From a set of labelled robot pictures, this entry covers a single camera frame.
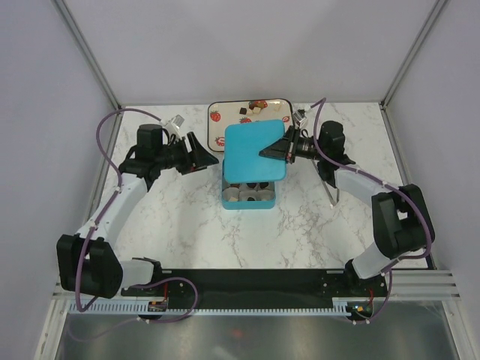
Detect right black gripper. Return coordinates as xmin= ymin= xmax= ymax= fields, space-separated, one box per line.
xmin=259 ymin=126 xmax=326 ymax=164

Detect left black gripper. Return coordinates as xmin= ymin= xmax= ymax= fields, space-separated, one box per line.
xmin=154 ymin=133 xmax=218 ymax=176

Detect teal tin lid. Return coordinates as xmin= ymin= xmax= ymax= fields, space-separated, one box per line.
xmin=223 ymin=119 xmax=287 ymax=183

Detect metal tongs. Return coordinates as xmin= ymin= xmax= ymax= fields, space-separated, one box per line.
xmin=320 ymin=178 xmax=340 ymax=209

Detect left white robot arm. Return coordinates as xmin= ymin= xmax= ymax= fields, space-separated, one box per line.
xmin=56 ymin=124 xmax=219 ymax=299

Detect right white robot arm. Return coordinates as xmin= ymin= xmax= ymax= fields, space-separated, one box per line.
xmin=259 ymin=121 xmax=434 ymax=296

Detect strawberry print tray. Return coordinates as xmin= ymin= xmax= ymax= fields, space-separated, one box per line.
xmin=207 ymin=98 xmax=293 ymax=153

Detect teal tin box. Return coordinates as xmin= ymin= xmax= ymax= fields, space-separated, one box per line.
xmin=220 ymin=167 xmax=276 ymax=210

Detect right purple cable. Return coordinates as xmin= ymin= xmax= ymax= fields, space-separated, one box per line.
xmin=305 ymin=97 xmax=436 ymax=326

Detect purple cable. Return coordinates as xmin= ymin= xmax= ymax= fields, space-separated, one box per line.
xmin=74 ymin=108 xmax=199 ymax=323
xmin=305 ymin=97 xmax=436 ymax=326

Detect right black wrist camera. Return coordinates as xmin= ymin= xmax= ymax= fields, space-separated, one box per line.
xmin=292 ymin=109 xmax=308 ymax=129

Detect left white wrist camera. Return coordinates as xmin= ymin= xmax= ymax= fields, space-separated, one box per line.
xmin=160 ymin=115 xmax=185 ymax=138

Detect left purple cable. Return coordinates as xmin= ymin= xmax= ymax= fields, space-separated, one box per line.
xmin=74 ymin=108 xmax=199 ymax=323

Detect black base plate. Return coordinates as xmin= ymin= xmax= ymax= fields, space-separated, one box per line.
xmin=121 ymin=268 xmax=387 ymax=309

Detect white slotted cable duct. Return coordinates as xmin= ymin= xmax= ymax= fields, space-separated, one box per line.
xmin=84 ymin=298 xmax=351 ymax=317

